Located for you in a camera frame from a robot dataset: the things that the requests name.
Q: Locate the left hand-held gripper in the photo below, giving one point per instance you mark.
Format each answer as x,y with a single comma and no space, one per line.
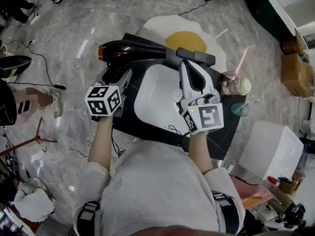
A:
98,107

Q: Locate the person's left forearm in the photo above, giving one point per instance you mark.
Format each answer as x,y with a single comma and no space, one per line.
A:
101,144

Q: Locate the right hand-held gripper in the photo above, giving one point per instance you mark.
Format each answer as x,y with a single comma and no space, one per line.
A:
209,117

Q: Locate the brown wooden coat stand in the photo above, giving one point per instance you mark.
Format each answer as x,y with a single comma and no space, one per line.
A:
37,138

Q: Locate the white square box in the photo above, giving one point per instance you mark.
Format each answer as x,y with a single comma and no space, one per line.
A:
270,149

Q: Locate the black and green device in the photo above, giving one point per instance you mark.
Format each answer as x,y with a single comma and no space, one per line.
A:
13,66

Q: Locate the pale toothbrush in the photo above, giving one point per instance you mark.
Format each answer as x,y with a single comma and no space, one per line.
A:
251,101

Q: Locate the person's right forearm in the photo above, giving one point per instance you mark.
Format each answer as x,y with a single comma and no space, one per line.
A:
199,151

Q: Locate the large cardboard box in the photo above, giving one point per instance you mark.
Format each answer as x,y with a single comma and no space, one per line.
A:
296,76

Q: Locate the black faucet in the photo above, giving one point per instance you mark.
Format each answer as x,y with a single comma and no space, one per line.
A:
197,55

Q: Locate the small cardboard box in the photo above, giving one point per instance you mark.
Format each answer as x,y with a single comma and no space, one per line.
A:
291,184

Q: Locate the clear tumbler with cream lid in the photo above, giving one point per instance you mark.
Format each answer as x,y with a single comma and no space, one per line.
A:
236,87

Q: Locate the person's white clog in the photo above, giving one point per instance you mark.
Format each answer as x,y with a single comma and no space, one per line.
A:
137,139

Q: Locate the black countertop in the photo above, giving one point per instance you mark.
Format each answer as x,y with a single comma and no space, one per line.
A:
157,95

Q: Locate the person's grey sweatshirt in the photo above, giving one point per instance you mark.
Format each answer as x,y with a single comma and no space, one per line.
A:
160,188

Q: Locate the green translucent cup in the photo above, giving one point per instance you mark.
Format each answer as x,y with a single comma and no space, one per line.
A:
240,109

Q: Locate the open cardboard box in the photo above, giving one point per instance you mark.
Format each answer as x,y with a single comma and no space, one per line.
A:
294,45

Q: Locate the green bathtub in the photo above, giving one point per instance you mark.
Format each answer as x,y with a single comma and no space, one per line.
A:
265,8

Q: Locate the egg-shaped rug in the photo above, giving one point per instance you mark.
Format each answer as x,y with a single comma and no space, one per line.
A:
184,39

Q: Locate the pink towel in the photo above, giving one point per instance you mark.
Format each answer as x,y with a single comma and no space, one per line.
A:
253,189

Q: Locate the white crumpled cloth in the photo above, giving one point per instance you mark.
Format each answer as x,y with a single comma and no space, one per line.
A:
32,203

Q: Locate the white power strip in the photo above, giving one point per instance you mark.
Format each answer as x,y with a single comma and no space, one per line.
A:
33,19

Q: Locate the black hair dryer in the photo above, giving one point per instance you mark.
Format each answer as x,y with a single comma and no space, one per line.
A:
133,49

